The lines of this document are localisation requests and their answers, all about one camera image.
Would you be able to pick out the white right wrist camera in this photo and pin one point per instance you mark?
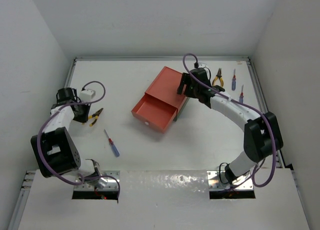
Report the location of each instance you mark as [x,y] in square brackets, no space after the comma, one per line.
[200,65]

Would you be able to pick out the blue screwdriver right front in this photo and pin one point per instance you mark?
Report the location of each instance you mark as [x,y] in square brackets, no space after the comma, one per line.
[241,97]

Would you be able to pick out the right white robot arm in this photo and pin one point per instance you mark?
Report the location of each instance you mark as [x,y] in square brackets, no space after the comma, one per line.
[262,135]

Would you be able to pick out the blue screwdriver far right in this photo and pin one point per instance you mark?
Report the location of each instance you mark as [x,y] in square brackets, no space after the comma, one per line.
[234,81]

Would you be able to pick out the blue screwdriver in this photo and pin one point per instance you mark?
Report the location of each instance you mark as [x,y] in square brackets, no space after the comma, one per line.
[112,145]
[234,81]
[241,97]

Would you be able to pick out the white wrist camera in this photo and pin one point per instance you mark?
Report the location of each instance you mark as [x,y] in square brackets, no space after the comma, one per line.
[200,65]
[87,95]

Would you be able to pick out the aluminium table frame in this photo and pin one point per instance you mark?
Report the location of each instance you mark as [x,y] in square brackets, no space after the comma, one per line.
[157,145]

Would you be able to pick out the yellow pliers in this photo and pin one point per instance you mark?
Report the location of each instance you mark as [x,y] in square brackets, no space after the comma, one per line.
[218,78]
[94,116]

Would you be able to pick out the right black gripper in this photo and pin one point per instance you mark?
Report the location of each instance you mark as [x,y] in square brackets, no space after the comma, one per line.
[186,80]

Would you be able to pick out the orange drawer box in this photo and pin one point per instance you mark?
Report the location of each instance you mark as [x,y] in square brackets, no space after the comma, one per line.
[161,104]

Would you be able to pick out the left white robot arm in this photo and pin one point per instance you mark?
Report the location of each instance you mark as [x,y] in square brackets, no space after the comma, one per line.
[55,147]

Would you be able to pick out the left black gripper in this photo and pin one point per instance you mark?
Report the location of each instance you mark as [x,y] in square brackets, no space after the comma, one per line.
[83,118]

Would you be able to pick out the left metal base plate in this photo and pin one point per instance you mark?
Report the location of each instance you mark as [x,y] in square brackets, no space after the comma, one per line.
[102,184]

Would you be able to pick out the white front cover board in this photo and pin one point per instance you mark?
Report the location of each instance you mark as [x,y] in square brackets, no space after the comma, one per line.
[164,200]

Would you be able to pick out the blue screwdriver near left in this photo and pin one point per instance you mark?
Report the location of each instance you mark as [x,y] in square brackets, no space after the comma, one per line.
[112,145]

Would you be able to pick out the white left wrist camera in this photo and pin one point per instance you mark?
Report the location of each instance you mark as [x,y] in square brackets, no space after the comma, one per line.
[87,95]

